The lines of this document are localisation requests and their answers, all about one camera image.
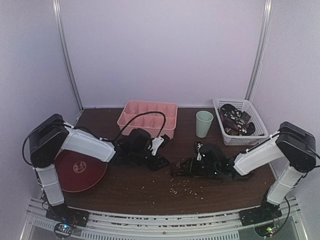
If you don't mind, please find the mint green plastic cup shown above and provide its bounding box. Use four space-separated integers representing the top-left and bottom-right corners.
196 110 214 138

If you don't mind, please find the brown patterned tie in basket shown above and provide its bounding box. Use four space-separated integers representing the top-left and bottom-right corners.
218 103 257 136

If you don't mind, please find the aluminium front rail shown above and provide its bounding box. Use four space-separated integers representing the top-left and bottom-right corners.
19 197 309 240

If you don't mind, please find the white plastic mesh basket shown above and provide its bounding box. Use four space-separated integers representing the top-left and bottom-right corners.
212 98 269 146

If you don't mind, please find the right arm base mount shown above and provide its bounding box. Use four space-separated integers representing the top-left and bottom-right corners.
239 200 282 238

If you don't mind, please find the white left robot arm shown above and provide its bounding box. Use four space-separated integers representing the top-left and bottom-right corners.
23 113 170 222

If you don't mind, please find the red round tray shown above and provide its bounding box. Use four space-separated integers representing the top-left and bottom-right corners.
54 150 108 193

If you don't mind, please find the pink divided organizer box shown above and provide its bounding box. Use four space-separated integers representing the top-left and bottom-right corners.
117 100 178 139

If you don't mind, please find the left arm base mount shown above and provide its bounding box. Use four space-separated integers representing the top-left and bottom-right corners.
44 201 89 240

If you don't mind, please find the aluminium corner post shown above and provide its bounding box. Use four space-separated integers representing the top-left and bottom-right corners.
245 0 273 102
52 0 84 112

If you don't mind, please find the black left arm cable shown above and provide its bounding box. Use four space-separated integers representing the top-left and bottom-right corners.
113 111 168 141

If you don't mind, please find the right aluminium corner post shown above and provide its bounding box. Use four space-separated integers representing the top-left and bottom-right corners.
245 0 273 102

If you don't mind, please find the left aluminium corner post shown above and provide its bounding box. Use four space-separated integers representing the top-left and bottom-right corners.
52 0 84 112

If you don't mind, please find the dark floral patterned tie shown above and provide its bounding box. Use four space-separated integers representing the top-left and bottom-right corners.
170 161 255 182

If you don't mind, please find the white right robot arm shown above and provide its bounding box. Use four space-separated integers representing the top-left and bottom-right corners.
180 121 319 221

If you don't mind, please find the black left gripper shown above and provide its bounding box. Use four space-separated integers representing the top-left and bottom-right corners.
130 149 171 172

